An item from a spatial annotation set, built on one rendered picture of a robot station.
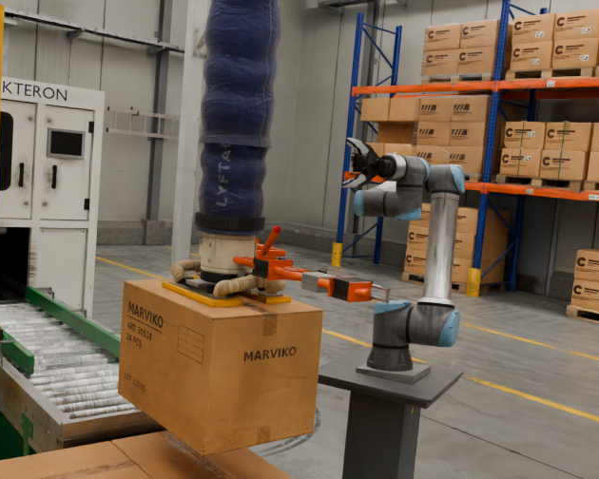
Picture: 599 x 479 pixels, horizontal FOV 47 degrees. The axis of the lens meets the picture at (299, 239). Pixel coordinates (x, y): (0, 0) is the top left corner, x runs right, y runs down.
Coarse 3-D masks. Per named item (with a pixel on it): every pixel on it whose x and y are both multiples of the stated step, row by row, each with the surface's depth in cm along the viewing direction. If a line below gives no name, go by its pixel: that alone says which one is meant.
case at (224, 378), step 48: (144, 288) 226; (144, 336) 224; (192, 336) 200; (240, 336) 197; (288, 336) 208; (144, 384) 224; (192, 384) 199; (240, 384) 199; (288, 384) 210; (192, 432) 199; (240, 432) 201; (288, 432) 212
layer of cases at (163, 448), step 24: (168, 432) 253; (24, 456) 223; (48, 456) 225; (72, 456) 226; (96, 456) 228; (120, 456) 230; (144, 456) 231; (168, 456) 233; (192, 456) 234; (216, 456) 236; (240, 456) 238
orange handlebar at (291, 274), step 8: (272, 248) 248; (256, 256) 236; (280, 256) 242; (248, 264) 210; (280, 272) 197; (288, 272) 195; (296, 272) 193; (304, 272) 196; (296, 280) 196; (320, 280) 183; (328, 280) 182; (360, 288) 174; (368, 288) 175; (360, 296) 173; (368, 296) 174
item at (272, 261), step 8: (264, 256) 208; (272, 256) 210; (256, 264) 204; (264, 264) 200; (272, 264) 200; (280, 264) 202; (288, 264) 204; (256, 272) 203; (264, 272) 200; (272, 272) 200
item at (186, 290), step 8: (168, 288) 226; (176, 288) 222; (184, 288) 221; (192, 288) 220; (200, 288) 221; (208, 288) 213; (184, 296) 218; (192, 296) 214; (200, 296) 211; (208, 296) 209; (208, 304) 206; (216, 304) 204; (224, 304) 206; (232, 304) 208; (240, 304) 210
